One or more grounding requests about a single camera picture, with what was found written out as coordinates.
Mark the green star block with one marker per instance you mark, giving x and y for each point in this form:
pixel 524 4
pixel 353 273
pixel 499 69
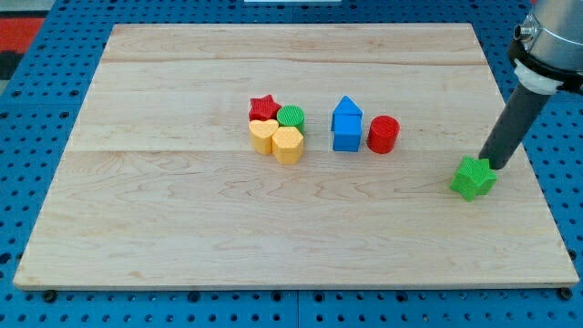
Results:
pixel 473 177

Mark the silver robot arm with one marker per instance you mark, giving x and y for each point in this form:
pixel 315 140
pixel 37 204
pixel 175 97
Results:
pixel 546 51

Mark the red star block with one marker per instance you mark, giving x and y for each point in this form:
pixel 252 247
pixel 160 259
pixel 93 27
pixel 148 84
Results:
pixel 263 108

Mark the blue cube block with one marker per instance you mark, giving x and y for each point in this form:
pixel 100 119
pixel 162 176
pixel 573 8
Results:
pixel 347 133

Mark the yellow hexagon block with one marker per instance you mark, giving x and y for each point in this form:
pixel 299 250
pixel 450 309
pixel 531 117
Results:
pixel 287 145

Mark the yellow heart block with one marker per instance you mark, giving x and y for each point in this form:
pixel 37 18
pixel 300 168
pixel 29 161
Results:
pixel 261 132

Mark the green cylinder block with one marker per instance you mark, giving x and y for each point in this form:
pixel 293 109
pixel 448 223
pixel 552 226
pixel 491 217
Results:
pixel 291 116

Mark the blue triangular prism block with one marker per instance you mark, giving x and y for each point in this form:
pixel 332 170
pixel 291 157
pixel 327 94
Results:
pixel 345 107

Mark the light wooden board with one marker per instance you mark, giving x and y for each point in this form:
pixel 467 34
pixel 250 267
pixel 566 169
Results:
pixel 159 187

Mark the red cylinder block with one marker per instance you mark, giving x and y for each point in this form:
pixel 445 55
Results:
pixel 383 133

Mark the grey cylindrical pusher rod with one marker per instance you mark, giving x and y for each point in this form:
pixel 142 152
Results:
pixel 516 119

